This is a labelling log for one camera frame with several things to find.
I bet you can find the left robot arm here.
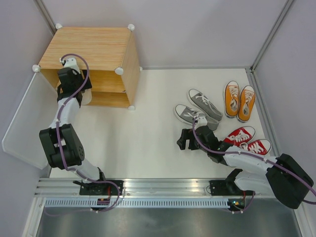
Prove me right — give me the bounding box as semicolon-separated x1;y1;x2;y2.
39;67;108;195

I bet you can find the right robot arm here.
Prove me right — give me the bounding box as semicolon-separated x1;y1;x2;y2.
177;126;316;209

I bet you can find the translucent cabinet door panel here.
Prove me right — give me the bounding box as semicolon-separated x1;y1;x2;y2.
2;73;58;169

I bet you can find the wooden shoe cabinet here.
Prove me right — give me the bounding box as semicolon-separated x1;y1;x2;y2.
32;24;142;108

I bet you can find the grey sneaker left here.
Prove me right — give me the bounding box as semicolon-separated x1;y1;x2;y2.
174;104;219;131

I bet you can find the grey sneaker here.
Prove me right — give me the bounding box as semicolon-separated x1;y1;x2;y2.
188;89;223;121
174;104;219;131

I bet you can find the grey sneaker right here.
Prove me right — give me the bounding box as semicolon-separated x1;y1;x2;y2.
188;89;223;121

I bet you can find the red sneaker upper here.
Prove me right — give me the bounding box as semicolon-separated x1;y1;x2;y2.
224;126;256;146

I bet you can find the red sneaker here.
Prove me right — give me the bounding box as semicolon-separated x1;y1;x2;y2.
239;139;272;156
224;126;256;146

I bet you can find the orange sneaker left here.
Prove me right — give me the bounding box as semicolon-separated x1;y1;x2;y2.
224;80;239;118

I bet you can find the orange sneaker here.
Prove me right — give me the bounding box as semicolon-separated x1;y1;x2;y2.
224;80;239;118
237;85;256;122

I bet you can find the red sneaker lower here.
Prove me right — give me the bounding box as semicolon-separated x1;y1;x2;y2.
239;139;272;156

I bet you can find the orange sneaker right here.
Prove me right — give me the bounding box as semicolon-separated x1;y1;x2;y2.
237;85;256;122

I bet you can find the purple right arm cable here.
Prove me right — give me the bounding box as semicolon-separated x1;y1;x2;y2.
192;116;316;218

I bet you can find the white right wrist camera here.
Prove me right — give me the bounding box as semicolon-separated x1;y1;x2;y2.
193;116;208;128

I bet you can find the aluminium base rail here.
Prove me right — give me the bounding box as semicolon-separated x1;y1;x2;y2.
34;178;255;197

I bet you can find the white slotted cable duct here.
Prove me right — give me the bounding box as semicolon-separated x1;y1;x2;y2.
45;197;230;208

